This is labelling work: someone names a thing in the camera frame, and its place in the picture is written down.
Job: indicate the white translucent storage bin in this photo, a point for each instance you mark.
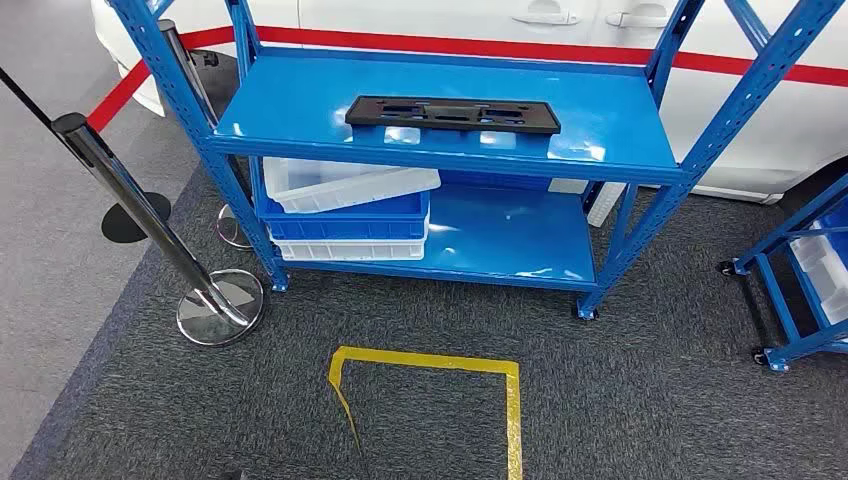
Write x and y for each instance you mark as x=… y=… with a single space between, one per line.
x=825 y=272

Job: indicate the white ribbed plastic crate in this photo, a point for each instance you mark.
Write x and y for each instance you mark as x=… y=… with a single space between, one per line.
x=606 y=202

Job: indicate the blue plastic bin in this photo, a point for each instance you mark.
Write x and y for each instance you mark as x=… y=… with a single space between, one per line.
x=344 y=228

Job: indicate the red barrier belt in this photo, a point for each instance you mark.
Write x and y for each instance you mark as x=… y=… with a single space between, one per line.
x=464 y=46
x=119 y=96

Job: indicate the white plastic bin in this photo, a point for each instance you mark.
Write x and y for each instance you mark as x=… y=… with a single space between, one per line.
x=344 y=250

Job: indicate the blue wheeled metal rack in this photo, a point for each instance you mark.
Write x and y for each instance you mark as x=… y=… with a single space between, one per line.
x=805 y=346

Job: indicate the white car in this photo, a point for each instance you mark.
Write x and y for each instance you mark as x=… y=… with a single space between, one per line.
x=430 y=16

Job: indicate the black plastic panel part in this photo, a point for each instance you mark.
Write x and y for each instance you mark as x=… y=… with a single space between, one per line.
x=536 y=120

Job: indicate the blue metal shelf rack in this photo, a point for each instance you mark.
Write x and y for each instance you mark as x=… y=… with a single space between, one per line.
x=298 y=99

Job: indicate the yellow floor tape square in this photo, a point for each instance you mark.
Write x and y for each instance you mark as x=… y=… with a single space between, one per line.
x=430 y=361

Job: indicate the black stanchion post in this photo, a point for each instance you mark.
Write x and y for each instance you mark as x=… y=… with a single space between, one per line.
x=132 y=225

